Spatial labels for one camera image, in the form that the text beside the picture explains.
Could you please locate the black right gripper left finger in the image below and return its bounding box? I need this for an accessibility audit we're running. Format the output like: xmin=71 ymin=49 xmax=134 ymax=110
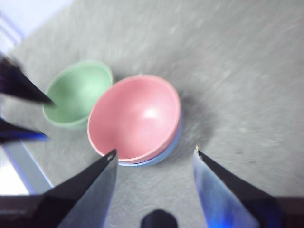
xmin=35 ymin=149 xmax=119 ymax=228

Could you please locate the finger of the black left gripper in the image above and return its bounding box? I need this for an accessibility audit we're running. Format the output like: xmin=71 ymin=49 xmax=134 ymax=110
xmin=0 ymin=56 xmax=54 ymax=105
xmin=0 ymin=118 xmax=50 ymax=143

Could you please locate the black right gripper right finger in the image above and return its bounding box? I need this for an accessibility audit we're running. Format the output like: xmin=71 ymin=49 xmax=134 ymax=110
xmin=192 ymin=145 xmax=284 ymax=228

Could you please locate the green ribbed bowl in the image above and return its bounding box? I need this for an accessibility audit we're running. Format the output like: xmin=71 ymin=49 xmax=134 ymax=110
xmin=42 ymin=59 xmax=114 ymax=132

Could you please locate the red ribbed bowl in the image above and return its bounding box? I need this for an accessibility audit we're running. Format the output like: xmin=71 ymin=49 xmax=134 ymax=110
xmin=87 ymin=75 xmax=182 ymax=165

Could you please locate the blue ribbed bowl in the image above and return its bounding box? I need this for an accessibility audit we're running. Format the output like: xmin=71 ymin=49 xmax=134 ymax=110
xmin=118 ymin=111 xmax=184 ymax=168

